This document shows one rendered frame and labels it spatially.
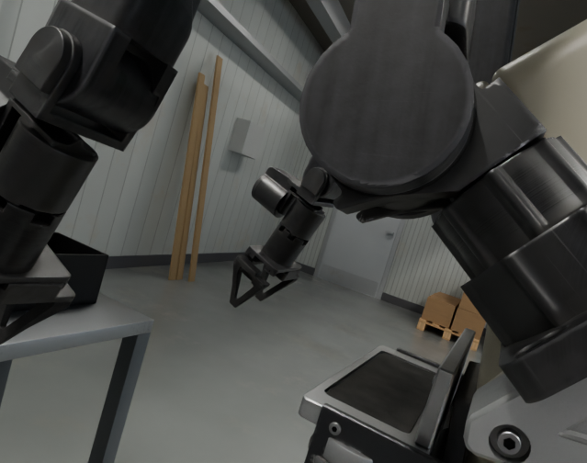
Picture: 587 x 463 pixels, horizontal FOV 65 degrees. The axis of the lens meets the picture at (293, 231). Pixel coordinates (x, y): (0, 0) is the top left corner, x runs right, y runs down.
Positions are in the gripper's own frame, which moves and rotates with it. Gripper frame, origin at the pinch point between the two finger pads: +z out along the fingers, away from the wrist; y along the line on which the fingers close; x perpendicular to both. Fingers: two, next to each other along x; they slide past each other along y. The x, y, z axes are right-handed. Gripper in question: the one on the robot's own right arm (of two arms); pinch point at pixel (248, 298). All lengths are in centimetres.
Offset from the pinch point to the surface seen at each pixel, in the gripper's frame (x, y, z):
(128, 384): -14.5, -7.7, 38.0
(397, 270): -66, -647, 95
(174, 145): -274, -308, 75
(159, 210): -251, -310, 140
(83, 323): -22.8, 5.6, 24.9
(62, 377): -88, -88, 137
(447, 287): 6, -653, 69
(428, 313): 12, -533, 93
